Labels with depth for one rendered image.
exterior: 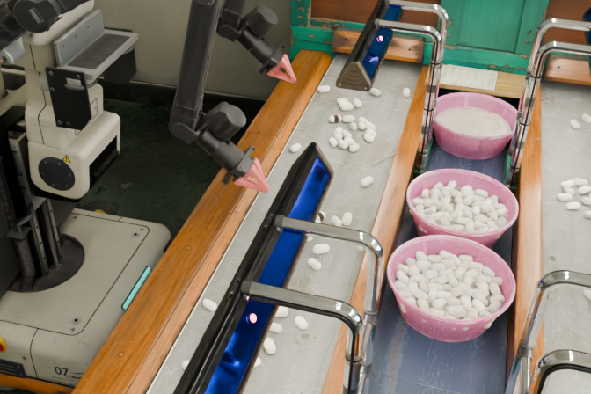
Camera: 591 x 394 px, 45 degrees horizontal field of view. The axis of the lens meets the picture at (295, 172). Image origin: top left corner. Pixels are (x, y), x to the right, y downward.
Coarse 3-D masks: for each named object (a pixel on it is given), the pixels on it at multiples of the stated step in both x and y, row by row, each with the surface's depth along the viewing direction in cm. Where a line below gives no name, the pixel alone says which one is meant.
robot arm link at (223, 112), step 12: (216, 108) 156; (228, 108) 156; (204, 120) 158; (216, 120) 156; (228, 120) 154; (240, 120) 156; (180, 132) 157; (192, 132) 156; (216, 132) 157; (228, 132) 156
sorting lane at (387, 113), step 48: (336, 96) 220; (384, 96) 220; (288, 144) 196; (384, 144) 197; (336, 192) 178; (240, 240) 161; (336, 288) 149; (192, 336) 137; (288, 336) 138; (336, 336) 138; (288, 384) 128
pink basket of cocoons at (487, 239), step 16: (432, 176) 181; (448, 176) 182; (464, 176) 182; (480, 176) 180; (416, 192) 178; (496, 192) 178; (512, 208) 171; (416, 224) 172; (432, 224) 163; (480, 240) 163; (496, 240) 167
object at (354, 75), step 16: (384, 16) 180; (400, 16) 192; (368, 32) 168; (384, 32) 177; (368, 48) 163; (384, 48) 172; (352, 64) 155; (368, 64) 160; (336, 80) 159; (352, 80) 157; (368, 80) 157
